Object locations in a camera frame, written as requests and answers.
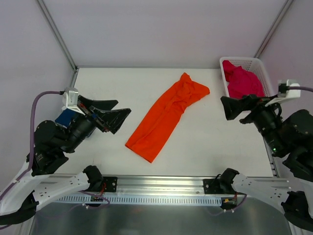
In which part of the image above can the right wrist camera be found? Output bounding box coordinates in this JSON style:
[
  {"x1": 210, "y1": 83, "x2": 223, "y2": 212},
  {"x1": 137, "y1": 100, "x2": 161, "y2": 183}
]
[{"x1": 265, "y1": 79, "x2": 301, "y2": 107}]

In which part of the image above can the white plastic basket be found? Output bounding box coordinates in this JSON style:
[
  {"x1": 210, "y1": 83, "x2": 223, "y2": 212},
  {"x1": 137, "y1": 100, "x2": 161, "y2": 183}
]
[{"x1": 220, "y1": 56, "x2": 274, "y2": 97}]

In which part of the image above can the aluminium front rail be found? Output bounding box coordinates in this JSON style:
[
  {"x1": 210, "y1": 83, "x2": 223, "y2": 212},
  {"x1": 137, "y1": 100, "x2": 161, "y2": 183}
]
[{"x1": 48, "y1": 173, "x2": 293, "y2": 197}]

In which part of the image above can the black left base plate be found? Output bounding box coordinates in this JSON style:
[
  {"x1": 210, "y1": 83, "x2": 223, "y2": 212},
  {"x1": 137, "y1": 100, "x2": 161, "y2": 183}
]
[{"x1": 99, "y1": 176, "x2": 118, "y2": 192}]

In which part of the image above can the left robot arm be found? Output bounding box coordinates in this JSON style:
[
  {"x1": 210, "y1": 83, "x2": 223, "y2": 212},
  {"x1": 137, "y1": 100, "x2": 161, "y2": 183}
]
[{"x1": 0, "y1": 95, "x2": 131, "y2": 229}]

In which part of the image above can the folded navy blue t shirt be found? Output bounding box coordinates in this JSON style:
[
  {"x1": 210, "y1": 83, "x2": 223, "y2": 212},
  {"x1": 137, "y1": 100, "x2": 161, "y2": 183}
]
[{"x1": 55, "y1": 109, "x2": 95, "y2": 139}]

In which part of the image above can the magenta t shirt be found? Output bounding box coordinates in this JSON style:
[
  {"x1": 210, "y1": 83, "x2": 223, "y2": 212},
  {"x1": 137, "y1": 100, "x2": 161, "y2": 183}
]
[{"x1": 222, "y1": 60, "x2": 265, "y2": 99}]

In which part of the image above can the orange t shirt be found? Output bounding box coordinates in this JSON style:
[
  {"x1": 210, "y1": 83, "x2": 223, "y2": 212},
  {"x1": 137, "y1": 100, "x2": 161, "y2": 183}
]
[{"x1": 125, "y1": 73, "x2": 210, "y2": 163}]

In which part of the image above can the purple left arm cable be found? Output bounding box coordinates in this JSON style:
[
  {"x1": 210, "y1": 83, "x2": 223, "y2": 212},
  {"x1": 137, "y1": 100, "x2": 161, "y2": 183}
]
[{"x1": 0, "y1": 91, "x2": 111, "y2": 230}]

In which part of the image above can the white slotted cable duct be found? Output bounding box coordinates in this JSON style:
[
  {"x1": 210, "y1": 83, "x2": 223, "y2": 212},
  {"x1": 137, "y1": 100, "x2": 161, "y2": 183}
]
[{"x1": 57, "y1": 193, "x2": 222, "y2": 207}]

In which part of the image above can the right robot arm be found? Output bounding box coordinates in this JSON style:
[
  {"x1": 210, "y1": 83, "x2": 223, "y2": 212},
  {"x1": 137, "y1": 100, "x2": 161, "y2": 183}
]
[{"x1": 219, "y1": 94, "x2": 313, "y2": 232}]

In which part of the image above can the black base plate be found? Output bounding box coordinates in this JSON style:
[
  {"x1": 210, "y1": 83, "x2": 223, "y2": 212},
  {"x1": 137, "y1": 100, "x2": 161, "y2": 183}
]
[
  {"x1": 202, "y1": 179, "x2": 221, "y2": 194},
  {"x1": 99, "y1": 176, "x2": 118, "y2": 192}
]

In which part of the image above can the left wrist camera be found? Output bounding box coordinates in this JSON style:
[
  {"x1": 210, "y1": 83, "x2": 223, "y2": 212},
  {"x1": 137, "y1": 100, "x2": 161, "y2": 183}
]
[{"x1": 62, "y1": 87, "x2": 83, "y2": 114}]

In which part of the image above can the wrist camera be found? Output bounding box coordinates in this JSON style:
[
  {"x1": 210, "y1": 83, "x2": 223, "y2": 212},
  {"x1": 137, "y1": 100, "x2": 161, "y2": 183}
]
[
  {"x1": 265, "y1": 79, "x2": 301, "y2": 107},
  {"x1": 62, "y1": 87, "x2": 83, "y2": 114}
]

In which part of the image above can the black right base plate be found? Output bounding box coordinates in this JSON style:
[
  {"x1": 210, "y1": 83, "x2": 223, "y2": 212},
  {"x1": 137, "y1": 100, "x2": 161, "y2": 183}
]
[{"x1": 202, "y1": 179, "x2": 221, "y2": 194}]

